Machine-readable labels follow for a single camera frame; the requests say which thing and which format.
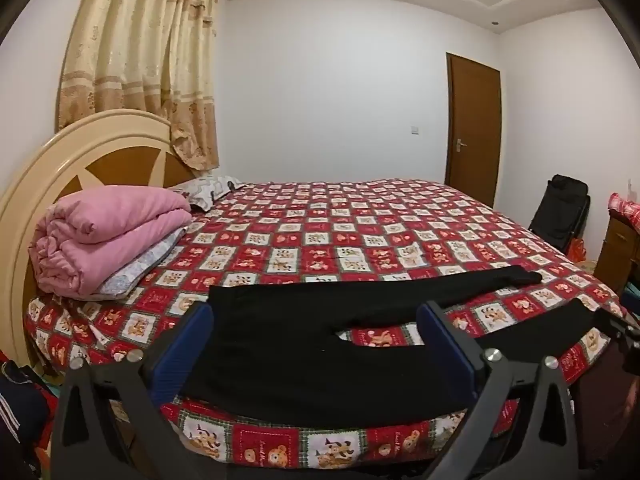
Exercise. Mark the brown wooden cabinet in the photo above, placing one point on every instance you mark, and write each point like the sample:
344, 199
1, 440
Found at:
617, 250

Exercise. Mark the brown wooden door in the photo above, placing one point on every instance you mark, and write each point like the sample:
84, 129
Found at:
472, 125

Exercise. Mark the red checkered cloth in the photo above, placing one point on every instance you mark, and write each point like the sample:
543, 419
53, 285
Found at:
625, 210

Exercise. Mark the grey floral folded blanket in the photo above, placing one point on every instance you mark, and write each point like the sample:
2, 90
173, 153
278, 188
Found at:
145, 260

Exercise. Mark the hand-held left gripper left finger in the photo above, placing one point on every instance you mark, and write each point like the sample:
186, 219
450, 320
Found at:
196, 330

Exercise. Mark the pink folded quilt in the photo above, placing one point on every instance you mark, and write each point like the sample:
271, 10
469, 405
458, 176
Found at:
110, 230

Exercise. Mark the beige patterned curtain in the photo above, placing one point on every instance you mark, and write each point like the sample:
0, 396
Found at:
145, 50

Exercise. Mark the cream and brown headboard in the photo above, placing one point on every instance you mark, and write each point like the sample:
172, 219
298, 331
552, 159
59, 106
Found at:
100, 130

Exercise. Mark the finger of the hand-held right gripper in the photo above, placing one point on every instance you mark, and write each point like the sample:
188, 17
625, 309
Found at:
616, 324

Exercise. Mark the bed with red patchwork cover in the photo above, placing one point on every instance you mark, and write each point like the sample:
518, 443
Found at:
350, 230

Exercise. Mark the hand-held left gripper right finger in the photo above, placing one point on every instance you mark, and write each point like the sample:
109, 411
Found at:
440, 340

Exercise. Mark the black pants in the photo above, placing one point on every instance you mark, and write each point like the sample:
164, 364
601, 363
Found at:
280, 340

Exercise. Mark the patterned pillow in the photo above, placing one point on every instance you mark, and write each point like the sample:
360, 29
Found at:
205, 190

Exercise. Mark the dark white-striped jacket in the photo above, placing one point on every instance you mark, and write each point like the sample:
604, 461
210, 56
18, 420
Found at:
20, 405

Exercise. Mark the black folding chair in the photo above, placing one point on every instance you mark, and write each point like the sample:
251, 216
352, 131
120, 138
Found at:
562, 210

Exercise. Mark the orange plastic bag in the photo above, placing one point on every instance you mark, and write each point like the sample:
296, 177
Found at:
576, 250

